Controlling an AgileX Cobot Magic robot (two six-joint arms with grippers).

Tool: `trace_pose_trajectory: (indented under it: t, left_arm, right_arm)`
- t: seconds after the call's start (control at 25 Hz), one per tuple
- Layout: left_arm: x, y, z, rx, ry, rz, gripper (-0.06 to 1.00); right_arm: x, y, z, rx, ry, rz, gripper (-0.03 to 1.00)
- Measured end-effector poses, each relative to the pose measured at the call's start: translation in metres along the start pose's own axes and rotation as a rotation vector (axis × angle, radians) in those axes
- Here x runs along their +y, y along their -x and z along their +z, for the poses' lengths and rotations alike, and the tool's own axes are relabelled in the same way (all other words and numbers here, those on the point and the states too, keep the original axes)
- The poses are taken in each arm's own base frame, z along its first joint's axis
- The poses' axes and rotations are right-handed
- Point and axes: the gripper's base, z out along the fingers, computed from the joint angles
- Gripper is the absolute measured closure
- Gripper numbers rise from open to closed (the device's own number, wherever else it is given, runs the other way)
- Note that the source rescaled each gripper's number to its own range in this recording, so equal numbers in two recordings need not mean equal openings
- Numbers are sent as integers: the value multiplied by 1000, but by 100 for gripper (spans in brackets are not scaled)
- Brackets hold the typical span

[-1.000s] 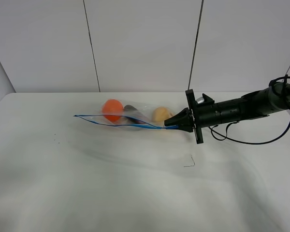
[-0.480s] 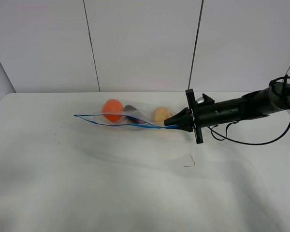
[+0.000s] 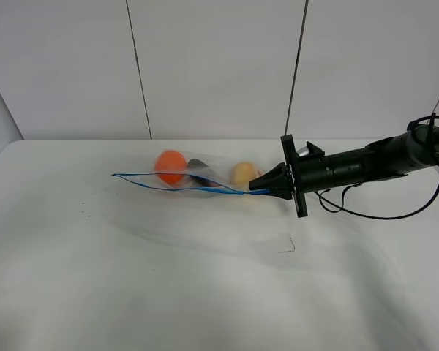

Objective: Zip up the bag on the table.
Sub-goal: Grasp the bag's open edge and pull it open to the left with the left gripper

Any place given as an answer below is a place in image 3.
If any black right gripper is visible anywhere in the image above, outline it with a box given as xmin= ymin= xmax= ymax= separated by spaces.
xmin=249 ymin=135 xmax=324 ymax=218

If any clear zip bag blue seal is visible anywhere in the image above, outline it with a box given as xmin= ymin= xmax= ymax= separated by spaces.
xmin=113 ymin=149 xmax=270 ymax=198

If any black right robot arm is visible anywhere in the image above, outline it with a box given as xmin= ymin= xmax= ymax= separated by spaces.
xmin=249 ymin=114 xmax=439 ymax=218

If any yellow pear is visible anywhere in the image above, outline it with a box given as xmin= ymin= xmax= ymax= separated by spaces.
xmin=230 ymin=162 xmax=263 ymax=185

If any purple eggplant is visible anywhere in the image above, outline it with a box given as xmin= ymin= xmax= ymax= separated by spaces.
xmin=187 ymin=159 xmax=222 ymax=187

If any orange fruit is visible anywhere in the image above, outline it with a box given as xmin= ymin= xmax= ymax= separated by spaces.
xmin=154 ymin=150 xmax=187 ymax=185

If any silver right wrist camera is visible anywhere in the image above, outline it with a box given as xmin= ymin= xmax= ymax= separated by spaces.
xmin=296 ymin=141 xmax=325 ymax=158

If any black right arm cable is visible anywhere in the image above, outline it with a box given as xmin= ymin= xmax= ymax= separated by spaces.
xmin=317 ymin=113 xmax=439 ymax=221

